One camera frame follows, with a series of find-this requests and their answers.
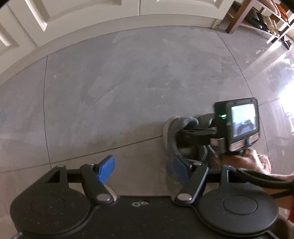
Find blue sneaker with pink logo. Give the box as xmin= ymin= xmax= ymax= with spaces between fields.
xmin=162 ymin=113 xmax=218 ymax=200

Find person right hand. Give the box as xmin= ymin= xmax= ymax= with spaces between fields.
xmin=215 ymin=147 xmax=272 ymax=175

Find brown wooden shoe rack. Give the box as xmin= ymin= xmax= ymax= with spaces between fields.
xmin=226 ymin=1 xmax=293 ymax=50

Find white panelled door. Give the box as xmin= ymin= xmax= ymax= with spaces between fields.
xmin=1 ymin=1 xmax=232 ymax=83

